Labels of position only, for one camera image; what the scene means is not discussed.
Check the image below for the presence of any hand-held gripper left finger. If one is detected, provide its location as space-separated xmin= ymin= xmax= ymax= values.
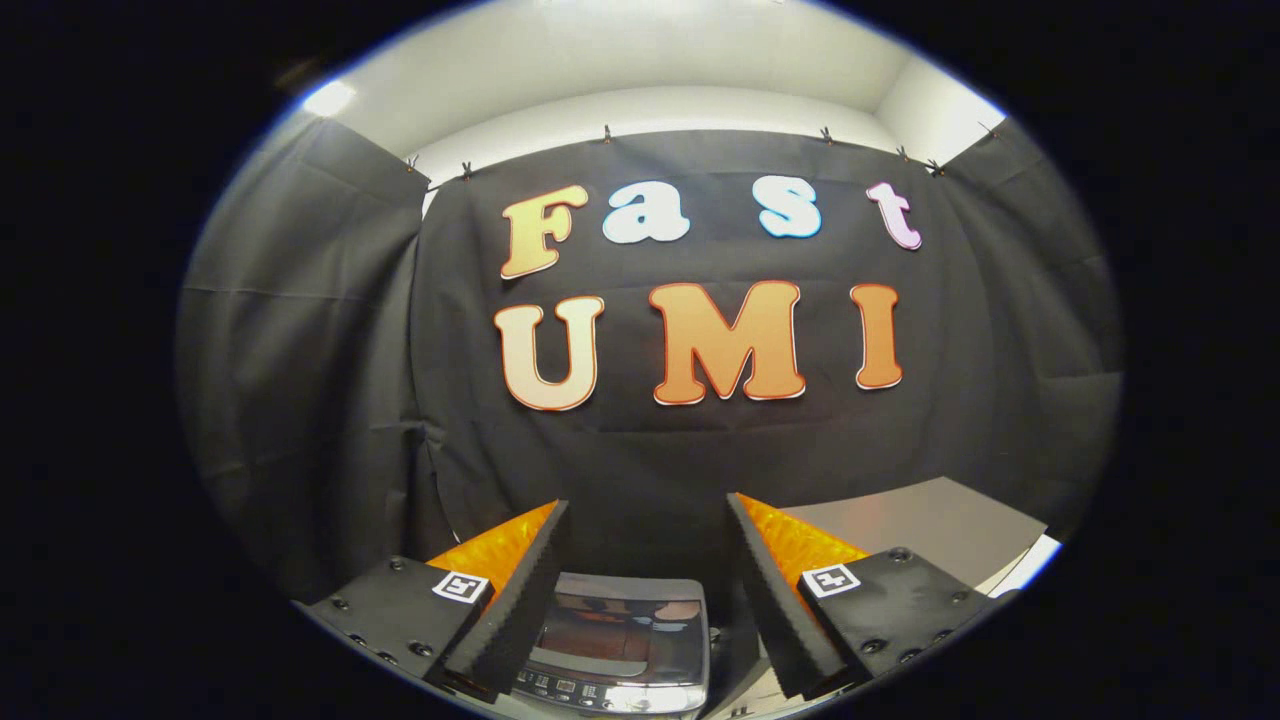
xmin=293 ymin=499 xmax=571 ymax=703

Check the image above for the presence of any grey washing machine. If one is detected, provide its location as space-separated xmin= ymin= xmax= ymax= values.
xmin=508 ymin=571 xmax=725 ymax=717

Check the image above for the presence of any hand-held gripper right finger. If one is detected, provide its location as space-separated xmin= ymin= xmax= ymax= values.
xmin=725 ymin=492 xmax=1005 ymax=703

